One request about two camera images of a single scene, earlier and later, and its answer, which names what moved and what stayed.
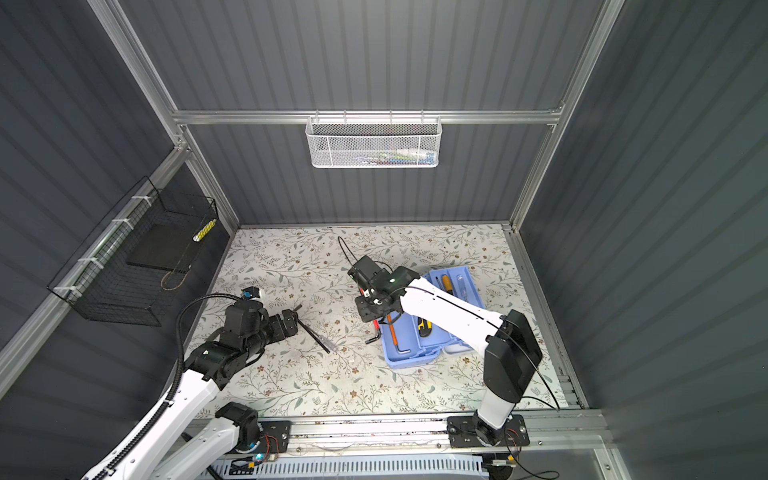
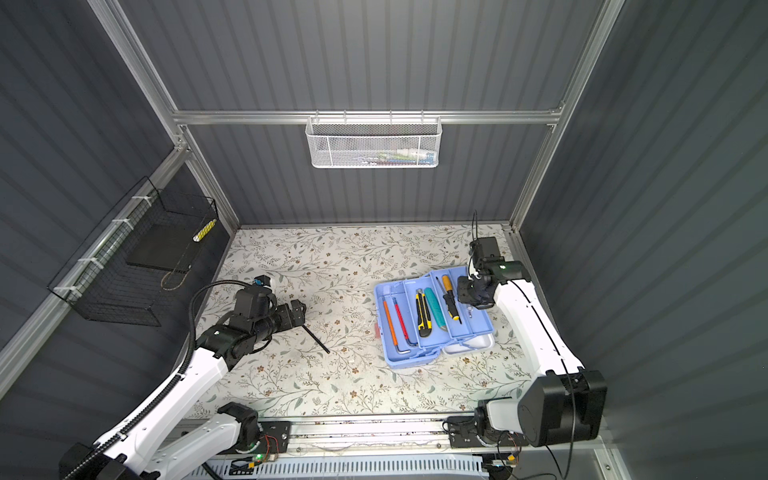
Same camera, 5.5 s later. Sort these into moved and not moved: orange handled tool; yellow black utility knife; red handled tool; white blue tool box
Moved: red handled tool
Not moved: white blue tool box; yellow black utility knife; orange handled tool
